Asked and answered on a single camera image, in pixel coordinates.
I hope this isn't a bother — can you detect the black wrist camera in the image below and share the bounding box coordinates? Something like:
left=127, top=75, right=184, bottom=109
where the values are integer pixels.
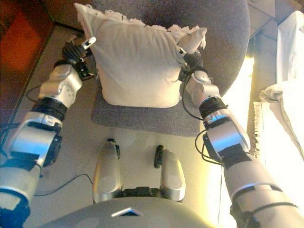
left=76, top=60, right=93, bottom=80
left=178, top=67, right=190, bottom=81

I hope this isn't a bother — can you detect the silver robot leg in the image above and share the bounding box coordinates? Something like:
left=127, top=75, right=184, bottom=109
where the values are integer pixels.
left=92, top=138, right=123, bottom=204
left=153, top=144, right=186, bottom=202

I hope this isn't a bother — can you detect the silver robot left leg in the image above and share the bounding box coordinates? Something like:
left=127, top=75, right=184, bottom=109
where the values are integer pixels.
left=92, top=138, right=123, bottom=204

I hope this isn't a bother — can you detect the light wooden nightstand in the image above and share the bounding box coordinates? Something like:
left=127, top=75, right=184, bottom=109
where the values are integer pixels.
left=247, top=0, right=285, bottom=41

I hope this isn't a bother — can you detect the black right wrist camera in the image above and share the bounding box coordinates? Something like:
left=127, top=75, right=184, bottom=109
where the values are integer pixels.
left=178, top=67, right=190, bottom=81

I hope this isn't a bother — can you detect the grey robot torso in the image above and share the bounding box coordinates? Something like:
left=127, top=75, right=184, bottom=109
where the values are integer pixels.
left=38, top=186, right=214, bottom=228

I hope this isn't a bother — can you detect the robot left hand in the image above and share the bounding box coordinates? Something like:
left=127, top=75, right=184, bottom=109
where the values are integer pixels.
left=61, top=36, right=97, bottom=65

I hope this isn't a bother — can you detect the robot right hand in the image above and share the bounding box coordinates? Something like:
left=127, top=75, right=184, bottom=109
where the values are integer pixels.
left=178, top=47, right=204, bottom=72

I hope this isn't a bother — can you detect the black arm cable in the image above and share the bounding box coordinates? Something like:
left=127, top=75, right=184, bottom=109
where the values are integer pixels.
left=181, top=71, right=224, bottom=167
left=25, top=85, right=41, bottom=103

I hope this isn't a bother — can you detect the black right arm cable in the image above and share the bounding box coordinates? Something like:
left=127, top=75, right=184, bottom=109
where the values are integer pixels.
left=181, top=71, right=224, bottom=167

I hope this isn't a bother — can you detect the silver robot right leg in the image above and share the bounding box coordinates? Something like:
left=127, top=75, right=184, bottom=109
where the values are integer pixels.
left=153, top=144, right=186, bottom=202

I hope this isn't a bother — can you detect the grey fabric armchair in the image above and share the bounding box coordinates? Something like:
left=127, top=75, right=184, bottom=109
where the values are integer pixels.
left=91, top=0, right=250, bottom=138

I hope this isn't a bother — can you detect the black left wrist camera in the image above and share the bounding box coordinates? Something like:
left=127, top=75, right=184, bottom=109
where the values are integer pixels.
left=76, top=60, right=93, bottom=80

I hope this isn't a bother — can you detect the white frilled cushion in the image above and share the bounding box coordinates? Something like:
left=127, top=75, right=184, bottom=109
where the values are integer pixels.
left=73, top=2, right=208, bottom=109

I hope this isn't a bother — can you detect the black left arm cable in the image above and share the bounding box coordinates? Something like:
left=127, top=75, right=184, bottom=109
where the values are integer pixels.
left=25, top=85, right=41, bottom=103

